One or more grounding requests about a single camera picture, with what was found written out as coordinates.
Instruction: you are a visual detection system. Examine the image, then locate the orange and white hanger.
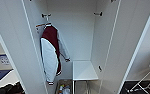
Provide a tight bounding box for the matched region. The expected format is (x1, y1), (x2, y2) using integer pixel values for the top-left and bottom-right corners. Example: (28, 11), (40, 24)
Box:
(35, 14), (54, 32)

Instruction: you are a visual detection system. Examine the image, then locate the grey storage box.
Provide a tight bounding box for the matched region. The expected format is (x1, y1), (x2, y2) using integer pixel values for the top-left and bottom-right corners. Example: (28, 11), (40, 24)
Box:
(54, 79), (74, 94)

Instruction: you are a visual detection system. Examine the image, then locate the white wardrobe door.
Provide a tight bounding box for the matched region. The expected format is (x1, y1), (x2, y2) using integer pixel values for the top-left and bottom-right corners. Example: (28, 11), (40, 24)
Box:
(99, 0), (150, 94)
(0, 0), (49, 94)

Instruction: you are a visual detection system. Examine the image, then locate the yellow bottle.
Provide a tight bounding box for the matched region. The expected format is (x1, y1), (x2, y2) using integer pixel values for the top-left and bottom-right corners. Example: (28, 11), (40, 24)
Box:
(58, 84), (65, 94)

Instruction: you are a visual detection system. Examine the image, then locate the white wardrobe shelf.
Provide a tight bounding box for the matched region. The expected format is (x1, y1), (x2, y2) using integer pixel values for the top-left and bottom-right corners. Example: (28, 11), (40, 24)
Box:
(72, 59), (100, 82)

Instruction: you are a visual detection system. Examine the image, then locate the maroon and white jacket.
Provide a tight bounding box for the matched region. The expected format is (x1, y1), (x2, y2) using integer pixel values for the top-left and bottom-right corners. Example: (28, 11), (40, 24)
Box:
(39, 24), (72, 86)

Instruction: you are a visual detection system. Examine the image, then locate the white board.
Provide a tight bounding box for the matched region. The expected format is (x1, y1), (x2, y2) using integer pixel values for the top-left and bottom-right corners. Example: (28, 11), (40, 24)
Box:
(0, 69), (20, 90)

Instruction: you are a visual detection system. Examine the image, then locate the white wardrobe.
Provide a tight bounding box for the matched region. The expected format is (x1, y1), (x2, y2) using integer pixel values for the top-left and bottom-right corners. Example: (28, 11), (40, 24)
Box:
(21, 0), (122, 94)

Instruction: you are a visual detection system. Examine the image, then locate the white and blue bottle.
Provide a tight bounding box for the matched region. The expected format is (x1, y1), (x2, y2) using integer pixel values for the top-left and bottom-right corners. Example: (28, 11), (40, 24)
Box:
(62, 85), (72, 94)

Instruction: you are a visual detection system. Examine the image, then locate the small black side hook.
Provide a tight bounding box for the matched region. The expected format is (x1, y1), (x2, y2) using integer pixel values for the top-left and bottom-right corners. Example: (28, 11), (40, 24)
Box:
(97, 65), (104, 73)

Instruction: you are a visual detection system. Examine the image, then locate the blue and white wall label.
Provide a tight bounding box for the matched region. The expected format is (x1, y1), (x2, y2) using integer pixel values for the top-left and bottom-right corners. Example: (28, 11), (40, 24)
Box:
(0, 53), (11, 66)

